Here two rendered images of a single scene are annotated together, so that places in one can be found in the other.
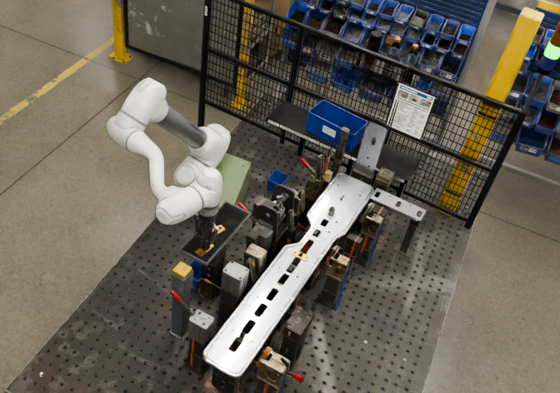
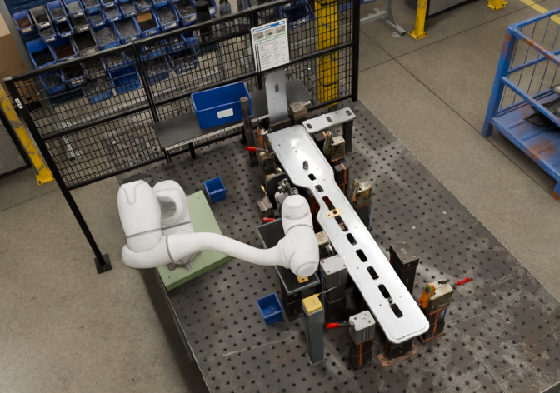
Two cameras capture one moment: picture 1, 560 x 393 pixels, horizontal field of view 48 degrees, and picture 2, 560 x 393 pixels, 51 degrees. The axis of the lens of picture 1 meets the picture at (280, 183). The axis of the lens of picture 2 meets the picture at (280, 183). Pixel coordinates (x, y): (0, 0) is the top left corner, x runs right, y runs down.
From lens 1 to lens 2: 1.40 m
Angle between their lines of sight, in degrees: 28
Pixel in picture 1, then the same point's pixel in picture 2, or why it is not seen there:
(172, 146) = (42, 260)
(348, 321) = (388, 227)
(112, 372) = not seen: outside the picture
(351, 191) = (292, 141)
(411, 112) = (272, 46)
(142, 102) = (147, 209)
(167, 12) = not seen: outside the picture
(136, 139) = (177, 244)
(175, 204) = (309, 250)
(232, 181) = (202, 218)
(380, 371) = (445, 234)
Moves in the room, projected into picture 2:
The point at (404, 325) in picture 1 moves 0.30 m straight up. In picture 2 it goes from (415, 194) to (421, 156)
